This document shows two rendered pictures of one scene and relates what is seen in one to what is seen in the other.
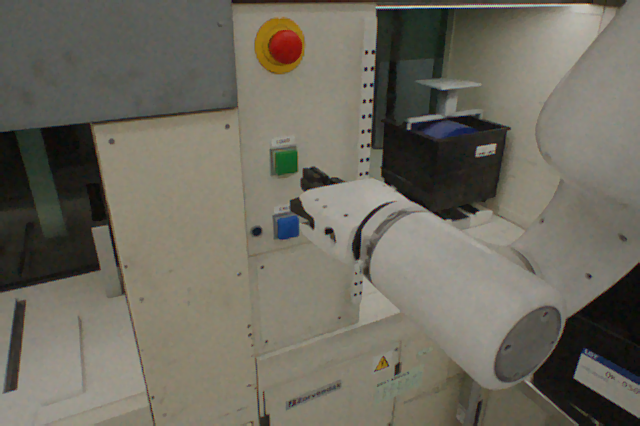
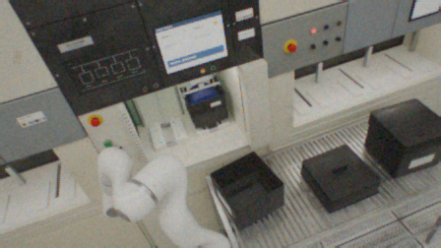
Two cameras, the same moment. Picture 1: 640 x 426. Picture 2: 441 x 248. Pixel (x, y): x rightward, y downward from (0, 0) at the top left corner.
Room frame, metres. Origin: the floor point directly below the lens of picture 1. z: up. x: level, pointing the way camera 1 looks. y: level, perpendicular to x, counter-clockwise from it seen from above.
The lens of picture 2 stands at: (-0.35, -0.78, 2.18)
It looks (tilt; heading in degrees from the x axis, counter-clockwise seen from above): 42 degrees down; 15
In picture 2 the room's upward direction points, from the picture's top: 11 degrees counter-clockwise
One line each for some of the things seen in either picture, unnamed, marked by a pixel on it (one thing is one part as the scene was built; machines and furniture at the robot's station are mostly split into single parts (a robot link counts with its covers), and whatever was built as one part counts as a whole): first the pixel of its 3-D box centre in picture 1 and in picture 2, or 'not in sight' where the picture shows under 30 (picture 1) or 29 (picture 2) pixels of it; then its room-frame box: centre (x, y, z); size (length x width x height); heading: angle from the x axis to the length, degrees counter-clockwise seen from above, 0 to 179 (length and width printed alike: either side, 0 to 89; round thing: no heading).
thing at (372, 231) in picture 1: (397, 247); not in sight; (0.37, -0.08, 1.20); 0.09 x 0.03 x 0.08; 117
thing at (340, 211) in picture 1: (362, 219); not in sight; (0.43, -0.05, 1.20); 0.11 x 0.10 x 0.07; 27
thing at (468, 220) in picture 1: (434, 206); (209, 119); (1.12, -0.32, 0.89); 0.22 x 0.21 x 0.04; 26
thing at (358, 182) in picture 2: not in sight; (339, 174); (0.73, -1.07, 0.83); 0.29 x 0.29 x 0.13; 27
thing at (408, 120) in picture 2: not in sight; (405, 138); (0.93, -1.43, 0.89); 0.29 x 0.29 x 0.25; 23
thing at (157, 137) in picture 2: not in sight; (167, 133); (1.00, -0.08, 0.89); 0.22 x 0.21 x 0.04; 26
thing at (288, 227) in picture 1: (287, 226); not in sight; (0.60, 0.04, 1.10); 0.03 x 0.02 x 0.03; 116
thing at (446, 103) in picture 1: (441, 146); (204, 98); (1.11, -0.32, 1.06); 0.24 x 0.20 x 0.32; 116
